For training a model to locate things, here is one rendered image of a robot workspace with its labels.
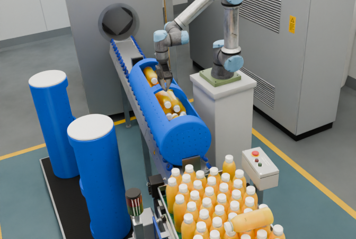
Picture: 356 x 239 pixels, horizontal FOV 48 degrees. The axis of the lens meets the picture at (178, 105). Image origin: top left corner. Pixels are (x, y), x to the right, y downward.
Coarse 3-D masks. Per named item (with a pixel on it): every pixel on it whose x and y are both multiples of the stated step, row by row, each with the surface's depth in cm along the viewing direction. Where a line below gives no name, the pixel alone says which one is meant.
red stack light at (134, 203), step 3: (126, 198) 156; (138, 198) 155; (141, 198) 158; (126, 201) 158; (129, 201) 155; (132, 201) 155; (135, 201) 155; (138, 201) 156; (141, 201) 158; (129, 204) 156; (132, 204) 156; (135, 204) 156; (138, 204) 157
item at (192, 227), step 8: (216, 200) 178; (232, 200) 178; (240, 200) 177; (256, 200) 179; (200, 208) 176; (208, 208) 174; (224, 208) 175; (240, 208) 173; (256, 208) 175; (208, 216) 169; (216, 216) 170; (224, 216) 170; (184, 224) 167; (192, 224) 167; (208, 224) 168; (184, 232) 167; (192, 232) 167; (200, 232) 162; (208, 232) 164; (224, 232) 165; (248, 232) 161; (256, 232) 164; (272, 232) 159
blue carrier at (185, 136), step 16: (144, 64) 276; (144, 80) 252; (144, 96) 241; (176, 96) 266; (144, 112) 238; (160, 112) 218; (192, 112) 238; (160, 128) 210; (176, 128) 203; (192, 128) 206; (160, 144) 207; (176, 144) 208; (192, 144) 211; (208, 144) 214; (176, 160) 213
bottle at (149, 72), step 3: (144, 69) 276; (147, 69) 273; (150, 69) 272; (144, 72) 275; (147, 72) 270; (150, 72) 268; (153, 72) 268; (147, 75) 267; (150, 75) 265; (153, 75) 265; (156, 75) 267; (147, 78) 267; (150, 78) 264; (156, 78) 266; (150, 81) 265
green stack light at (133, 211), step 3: (141, 204) 158; (129, 207) 157; (132, 207) 157; (135, 207) 157; (138, 207) 157; (141, 207) 159; (129, 210) 158; (132, 210) 157; (135, 210) 157; (138, 210) 158; (141, 210) 160; (129, 213) 159; (132, 213) 158; (135, 213) 158; (138, 213) 159; (141, 213) 160
